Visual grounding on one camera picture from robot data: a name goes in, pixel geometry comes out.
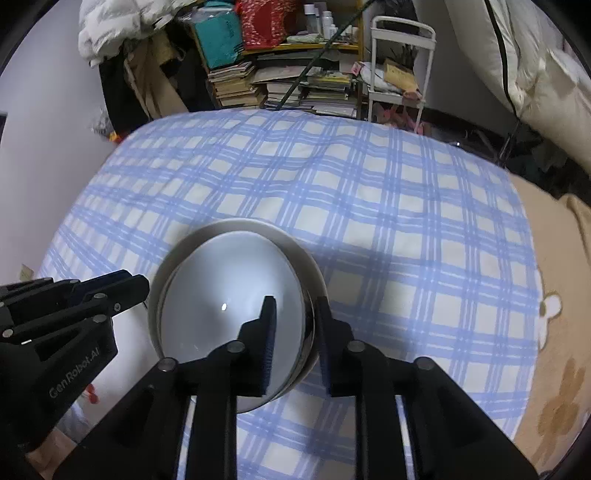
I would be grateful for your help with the yellow shelf board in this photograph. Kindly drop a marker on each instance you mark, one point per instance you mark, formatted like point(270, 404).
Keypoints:
point(300, 47)

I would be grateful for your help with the colourful small packets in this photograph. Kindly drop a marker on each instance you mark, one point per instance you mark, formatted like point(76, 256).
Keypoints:
point(110, 130)

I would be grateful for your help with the wall socket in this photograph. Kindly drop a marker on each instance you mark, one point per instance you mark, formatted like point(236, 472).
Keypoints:
point(26, 272)

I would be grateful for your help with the red patterned bag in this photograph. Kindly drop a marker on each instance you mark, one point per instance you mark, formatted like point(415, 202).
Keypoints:
point(265, 23)

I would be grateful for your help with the beige floral blanket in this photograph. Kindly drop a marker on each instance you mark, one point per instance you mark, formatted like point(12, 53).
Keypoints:
point(563, 323)

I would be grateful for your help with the blue checked cloth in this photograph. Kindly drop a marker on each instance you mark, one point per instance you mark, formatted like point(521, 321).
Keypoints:
point(369, 207)

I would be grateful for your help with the white metal rack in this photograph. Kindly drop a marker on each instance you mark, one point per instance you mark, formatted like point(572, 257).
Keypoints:
point(427, 60)

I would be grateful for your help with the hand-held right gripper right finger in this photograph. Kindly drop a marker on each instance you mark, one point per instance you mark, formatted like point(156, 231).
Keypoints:
point(324, 360)

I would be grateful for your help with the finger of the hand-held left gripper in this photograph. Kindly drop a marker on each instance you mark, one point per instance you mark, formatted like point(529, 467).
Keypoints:
point(131, 290)
point(106, 278)

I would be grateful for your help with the teal box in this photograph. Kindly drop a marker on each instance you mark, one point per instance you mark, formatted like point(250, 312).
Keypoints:
point(219, 41)

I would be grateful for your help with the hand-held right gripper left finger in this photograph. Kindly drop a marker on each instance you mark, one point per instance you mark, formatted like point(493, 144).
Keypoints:
point(267, 360)

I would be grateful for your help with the large white bowl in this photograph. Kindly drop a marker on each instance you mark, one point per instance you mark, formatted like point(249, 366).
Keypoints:
point(302, 263)

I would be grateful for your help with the yellow paper packet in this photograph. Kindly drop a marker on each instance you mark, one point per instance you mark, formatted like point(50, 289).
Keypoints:
point(400, 74)

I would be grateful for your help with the beige bag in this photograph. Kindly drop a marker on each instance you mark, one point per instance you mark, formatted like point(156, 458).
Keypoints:
point(154, 78)

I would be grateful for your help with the dark thin pole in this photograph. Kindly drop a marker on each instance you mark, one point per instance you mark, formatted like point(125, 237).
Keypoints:
point(323, 50)

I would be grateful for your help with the dark hanging clothing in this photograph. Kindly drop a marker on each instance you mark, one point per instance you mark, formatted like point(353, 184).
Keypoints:
point(120, 92)

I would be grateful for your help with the white duvet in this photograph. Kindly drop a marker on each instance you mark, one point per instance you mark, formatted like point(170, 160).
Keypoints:
point(531, 60)

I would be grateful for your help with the red patterned bowl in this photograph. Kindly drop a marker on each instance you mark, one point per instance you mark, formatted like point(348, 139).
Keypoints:
point(221, 277)

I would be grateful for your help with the stack of books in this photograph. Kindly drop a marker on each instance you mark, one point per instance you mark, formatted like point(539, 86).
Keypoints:
point(235, 85)

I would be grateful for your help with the pile of books and papers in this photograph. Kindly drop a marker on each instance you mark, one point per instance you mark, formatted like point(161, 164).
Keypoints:
point(318, 92)

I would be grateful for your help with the white down jacket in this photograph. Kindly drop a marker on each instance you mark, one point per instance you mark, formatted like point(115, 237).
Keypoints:
point(124, 25)

